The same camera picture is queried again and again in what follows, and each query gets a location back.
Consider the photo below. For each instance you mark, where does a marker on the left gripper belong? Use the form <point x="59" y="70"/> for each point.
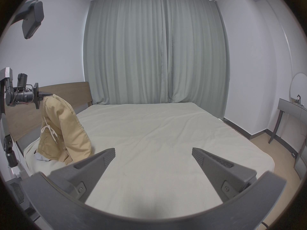
<point x="26" y="96"/>

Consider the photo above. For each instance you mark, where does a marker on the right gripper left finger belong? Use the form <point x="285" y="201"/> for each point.
<point x="91" y="174"/>

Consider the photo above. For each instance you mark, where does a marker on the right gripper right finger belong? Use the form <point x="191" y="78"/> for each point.
<point x="215" y="174"/>

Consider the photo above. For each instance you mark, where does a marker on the tan shorts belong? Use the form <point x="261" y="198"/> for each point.
<point x="62" y="128"/>

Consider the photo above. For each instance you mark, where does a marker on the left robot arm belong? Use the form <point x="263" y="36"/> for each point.
<point x="7" y="97"/>

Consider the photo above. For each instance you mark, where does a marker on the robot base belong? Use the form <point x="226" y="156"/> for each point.
<point x="18" y="190"/>

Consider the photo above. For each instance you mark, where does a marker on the bed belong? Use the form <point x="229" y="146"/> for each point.
<point x="168" y="140"/>

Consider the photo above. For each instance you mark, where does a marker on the white garment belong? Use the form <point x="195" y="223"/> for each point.
<point x="42" y="158"/>

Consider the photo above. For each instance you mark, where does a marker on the grey dressing table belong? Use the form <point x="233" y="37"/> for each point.
<point x="290" y="109"/>

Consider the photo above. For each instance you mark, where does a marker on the grey-green curtain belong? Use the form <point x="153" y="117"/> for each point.
<point x="144" y="44"/>

